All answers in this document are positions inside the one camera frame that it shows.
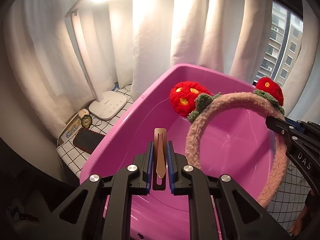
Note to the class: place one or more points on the person hand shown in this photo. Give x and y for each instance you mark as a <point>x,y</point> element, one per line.
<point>307,214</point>

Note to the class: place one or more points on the flat labelled box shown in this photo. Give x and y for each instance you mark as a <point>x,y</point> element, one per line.
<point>72,126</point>

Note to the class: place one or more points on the white black grid cloth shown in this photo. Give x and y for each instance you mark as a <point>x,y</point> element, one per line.
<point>74,157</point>

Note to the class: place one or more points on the small cream round object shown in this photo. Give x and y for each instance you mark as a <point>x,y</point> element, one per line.
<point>82,113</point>

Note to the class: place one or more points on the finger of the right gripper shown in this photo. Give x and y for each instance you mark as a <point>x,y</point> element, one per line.
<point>308,131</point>

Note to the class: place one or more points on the white desk lamp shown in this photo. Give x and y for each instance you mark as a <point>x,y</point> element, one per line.
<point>107,103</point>

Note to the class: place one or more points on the pink strawberry plush headband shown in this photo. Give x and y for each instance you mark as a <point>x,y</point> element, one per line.
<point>194,102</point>

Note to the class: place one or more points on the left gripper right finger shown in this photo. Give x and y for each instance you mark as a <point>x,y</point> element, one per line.
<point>219,209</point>

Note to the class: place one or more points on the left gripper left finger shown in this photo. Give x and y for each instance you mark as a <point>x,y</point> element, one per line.
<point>100,208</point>

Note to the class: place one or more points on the black smartphone red case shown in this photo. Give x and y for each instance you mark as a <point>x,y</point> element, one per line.
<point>87,140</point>

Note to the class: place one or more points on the white sheer curtain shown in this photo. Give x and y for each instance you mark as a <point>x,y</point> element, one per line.
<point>65,53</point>

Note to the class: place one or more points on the brown hair clip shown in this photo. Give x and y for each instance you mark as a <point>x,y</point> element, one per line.
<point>159,159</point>

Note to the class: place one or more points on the pink plastic tub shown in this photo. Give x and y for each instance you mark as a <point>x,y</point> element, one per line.
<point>235,142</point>

